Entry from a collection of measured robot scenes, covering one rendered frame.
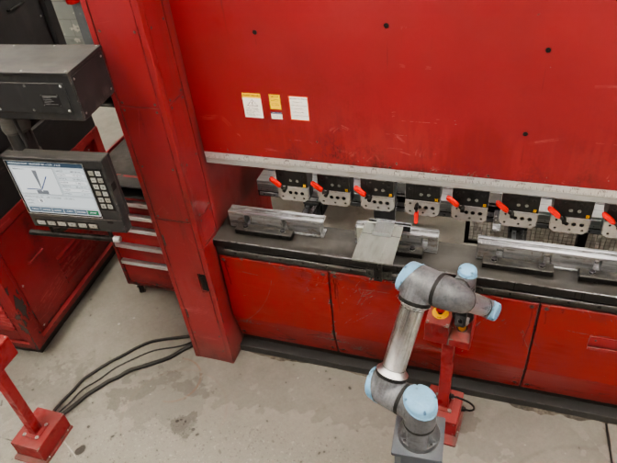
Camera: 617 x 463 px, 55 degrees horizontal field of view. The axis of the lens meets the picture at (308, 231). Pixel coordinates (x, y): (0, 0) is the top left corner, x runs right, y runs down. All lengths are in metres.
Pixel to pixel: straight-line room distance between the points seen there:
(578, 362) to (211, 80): 2.10
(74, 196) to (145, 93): 0.51
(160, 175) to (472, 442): 1.99
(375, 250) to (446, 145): 0.56
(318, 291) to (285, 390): 0.67
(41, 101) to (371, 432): 2.17
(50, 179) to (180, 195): 0.56
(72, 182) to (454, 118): 1.52
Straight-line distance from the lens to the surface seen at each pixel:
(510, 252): 2.77
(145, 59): 2.47
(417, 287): 2.00
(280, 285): 3.06
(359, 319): 3.07
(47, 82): 2.36
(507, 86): 2.32
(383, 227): 2.75
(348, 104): 2.44
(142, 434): 3.44
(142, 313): 4.03
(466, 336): 2.70
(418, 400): 2.12
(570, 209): 2.60
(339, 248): 2.84
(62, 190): 2.60
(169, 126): 2.57
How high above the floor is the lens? 2.74
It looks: 39 degrees down
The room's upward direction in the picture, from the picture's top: 7 degrees counter-clockwise
